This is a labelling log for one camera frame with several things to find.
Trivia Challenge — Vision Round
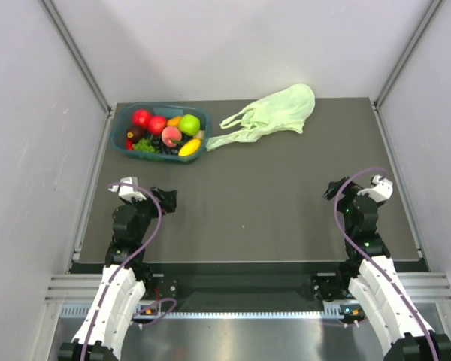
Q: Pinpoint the yellow lemon fruit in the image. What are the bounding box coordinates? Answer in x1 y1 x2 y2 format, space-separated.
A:
178 138 202 157

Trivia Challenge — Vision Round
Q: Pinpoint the dark blue grape bunch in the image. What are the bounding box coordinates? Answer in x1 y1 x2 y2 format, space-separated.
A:
150 136 179 156

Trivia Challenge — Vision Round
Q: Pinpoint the pink peach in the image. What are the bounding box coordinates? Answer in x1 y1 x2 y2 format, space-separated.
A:
161 126 183 147

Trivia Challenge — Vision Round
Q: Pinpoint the orange mango fruit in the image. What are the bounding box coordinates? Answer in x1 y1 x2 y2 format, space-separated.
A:
167 116 182 127

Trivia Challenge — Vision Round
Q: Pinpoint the green apple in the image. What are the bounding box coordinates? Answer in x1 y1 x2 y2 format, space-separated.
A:
178 114 201 136

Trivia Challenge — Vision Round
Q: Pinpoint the green plastic bag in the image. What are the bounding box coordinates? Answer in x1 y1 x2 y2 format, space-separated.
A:
206 83 316 152

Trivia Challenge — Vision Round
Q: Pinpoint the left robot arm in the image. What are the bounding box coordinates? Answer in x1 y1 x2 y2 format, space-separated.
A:
58 177 177 360

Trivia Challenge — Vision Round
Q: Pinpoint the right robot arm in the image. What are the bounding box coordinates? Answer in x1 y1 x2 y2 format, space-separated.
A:
319 175 451 360

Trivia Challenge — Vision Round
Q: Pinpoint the green grape bunch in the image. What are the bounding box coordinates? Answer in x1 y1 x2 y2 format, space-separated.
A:
132 137 160 153

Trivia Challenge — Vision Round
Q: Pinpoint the red chili pepper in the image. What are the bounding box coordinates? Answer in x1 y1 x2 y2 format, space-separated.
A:
126 138 134 151

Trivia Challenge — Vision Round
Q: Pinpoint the dark purple mangosteen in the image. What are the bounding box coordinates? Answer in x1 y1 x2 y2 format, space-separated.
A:
126 125 145 144

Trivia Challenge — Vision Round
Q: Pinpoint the red apple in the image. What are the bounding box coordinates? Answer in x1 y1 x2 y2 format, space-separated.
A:
147 116 168 137

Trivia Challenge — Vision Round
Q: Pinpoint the teal plastic basket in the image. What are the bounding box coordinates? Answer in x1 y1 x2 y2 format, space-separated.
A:
110 102 211 163

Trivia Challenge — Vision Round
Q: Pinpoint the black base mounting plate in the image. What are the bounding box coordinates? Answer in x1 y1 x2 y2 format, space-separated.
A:
151 274 348 302

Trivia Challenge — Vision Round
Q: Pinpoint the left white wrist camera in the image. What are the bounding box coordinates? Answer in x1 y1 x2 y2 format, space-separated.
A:
107 177 147 202

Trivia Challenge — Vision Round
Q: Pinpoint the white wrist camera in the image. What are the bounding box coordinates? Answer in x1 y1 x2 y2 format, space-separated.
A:
357 175 394 203
107 177 147 202

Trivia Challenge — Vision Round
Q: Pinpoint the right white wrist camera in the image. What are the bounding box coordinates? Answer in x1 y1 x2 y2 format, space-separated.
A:
357 175 394 203

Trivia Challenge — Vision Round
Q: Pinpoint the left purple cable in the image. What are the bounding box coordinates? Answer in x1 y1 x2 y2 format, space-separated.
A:
80 181 177 361

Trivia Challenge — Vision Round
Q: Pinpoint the grey slotted cable duct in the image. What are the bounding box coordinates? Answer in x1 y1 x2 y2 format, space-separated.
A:
59 304 344 320

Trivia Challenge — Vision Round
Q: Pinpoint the right aluminium frame post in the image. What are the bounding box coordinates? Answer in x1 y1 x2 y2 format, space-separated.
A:
372 0 444 111

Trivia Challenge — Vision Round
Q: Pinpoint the aluminium frame post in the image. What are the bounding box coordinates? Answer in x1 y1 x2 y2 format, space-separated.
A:
38 0 112 114
372 0 444 111

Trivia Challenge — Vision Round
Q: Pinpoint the left aluminium frame post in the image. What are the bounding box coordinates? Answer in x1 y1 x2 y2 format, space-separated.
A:
38 0 112 114

